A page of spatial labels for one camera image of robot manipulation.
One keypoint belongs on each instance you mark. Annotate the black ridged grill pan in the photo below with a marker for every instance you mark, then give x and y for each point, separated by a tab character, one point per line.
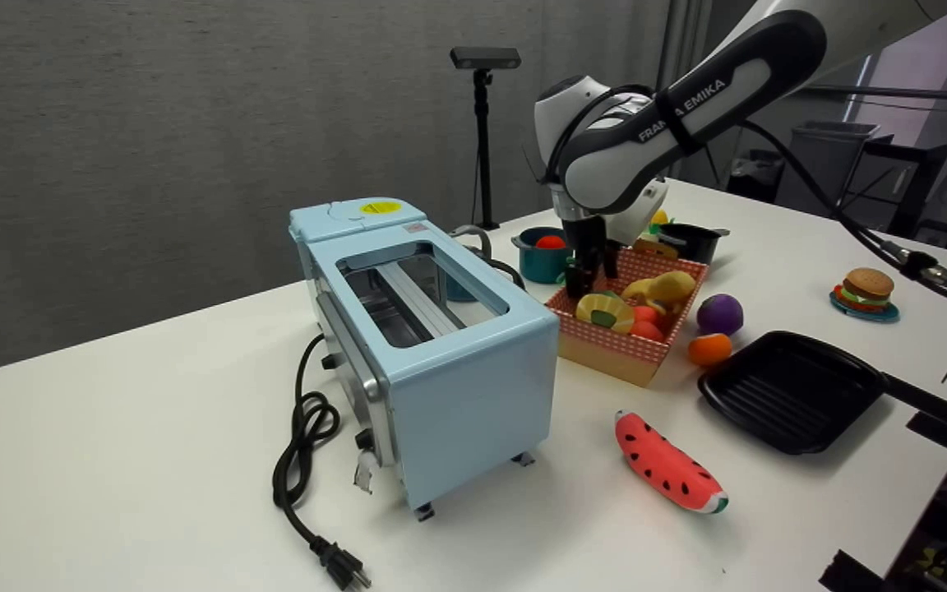
790	394

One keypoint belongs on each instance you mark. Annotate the grey background chair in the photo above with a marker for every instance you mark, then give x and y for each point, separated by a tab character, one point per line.
823	166

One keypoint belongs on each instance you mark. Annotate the red checkered cardboard box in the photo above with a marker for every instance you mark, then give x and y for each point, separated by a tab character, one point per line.
626	345

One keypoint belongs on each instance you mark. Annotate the red toy tomato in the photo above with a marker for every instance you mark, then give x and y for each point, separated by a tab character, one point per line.
549	241

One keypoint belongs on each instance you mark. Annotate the teal toy pot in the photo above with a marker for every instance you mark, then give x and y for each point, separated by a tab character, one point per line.
542	266

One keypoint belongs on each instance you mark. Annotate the orange toy with white stripe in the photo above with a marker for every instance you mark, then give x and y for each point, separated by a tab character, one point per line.
713	350

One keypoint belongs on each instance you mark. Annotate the watermelon slice toy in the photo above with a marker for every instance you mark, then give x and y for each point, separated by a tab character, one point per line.
666	466

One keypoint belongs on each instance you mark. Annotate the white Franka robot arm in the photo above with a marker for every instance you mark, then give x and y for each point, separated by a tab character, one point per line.
692	102

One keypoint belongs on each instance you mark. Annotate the small black toy pan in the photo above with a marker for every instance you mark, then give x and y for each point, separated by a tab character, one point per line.
696	241

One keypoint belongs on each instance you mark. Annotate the light blue toaster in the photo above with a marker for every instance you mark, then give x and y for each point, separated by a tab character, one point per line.
441	350

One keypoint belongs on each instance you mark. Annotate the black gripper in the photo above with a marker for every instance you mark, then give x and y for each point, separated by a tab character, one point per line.
590	243

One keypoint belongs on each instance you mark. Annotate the black metal background frame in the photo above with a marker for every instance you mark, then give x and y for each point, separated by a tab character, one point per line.
946	185

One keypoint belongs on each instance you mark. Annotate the small yellow toy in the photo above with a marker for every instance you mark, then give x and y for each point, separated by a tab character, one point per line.
658	218

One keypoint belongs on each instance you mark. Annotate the yellow banana toy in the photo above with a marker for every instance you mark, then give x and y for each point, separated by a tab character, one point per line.
666	288

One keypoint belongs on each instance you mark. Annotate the toy burger on teal plate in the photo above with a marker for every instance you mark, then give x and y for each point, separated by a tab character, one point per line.
866	293

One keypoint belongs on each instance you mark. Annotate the purple eggplant toy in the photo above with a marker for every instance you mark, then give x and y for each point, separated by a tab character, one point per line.
720	312

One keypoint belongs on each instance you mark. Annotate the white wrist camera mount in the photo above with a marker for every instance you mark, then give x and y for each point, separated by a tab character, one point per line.
638	218

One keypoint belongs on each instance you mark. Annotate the plain orange toy fruit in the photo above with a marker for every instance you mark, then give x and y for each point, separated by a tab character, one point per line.
650	330

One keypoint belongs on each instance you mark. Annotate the red-orange toy fruit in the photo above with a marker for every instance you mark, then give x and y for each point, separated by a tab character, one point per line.
650	312

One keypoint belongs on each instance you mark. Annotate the black camera on stand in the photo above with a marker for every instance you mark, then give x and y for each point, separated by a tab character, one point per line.
486	99

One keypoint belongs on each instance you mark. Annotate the lemon slice toy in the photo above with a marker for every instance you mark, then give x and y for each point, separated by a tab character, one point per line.
602	304

